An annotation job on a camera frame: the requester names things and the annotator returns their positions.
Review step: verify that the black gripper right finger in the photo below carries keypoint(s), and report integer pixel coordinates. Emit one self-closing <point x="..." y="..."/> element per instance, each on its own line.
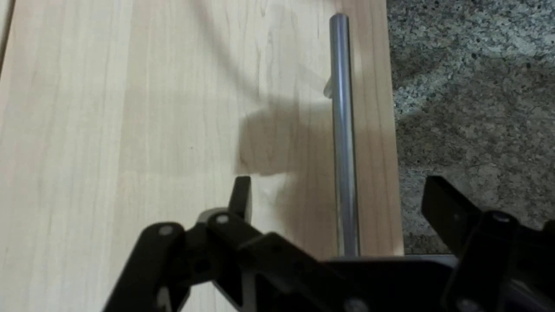
<point x="502" y="265"/>

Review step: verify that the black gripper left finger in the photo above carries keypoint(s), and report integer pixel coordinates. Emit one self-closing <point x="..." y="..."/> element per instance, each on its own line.
<point x="254" y="270"/>

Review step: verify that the light wood cabinet door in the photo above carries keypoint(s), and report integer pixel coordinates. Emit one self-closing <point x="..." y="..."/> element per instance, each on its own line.
<point x="122" y="113"/>

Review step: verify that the silver bar door handle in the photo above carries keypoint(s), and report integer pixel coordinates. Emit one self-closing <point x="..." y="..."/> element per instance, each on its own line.
<point x="339" y="90"/>

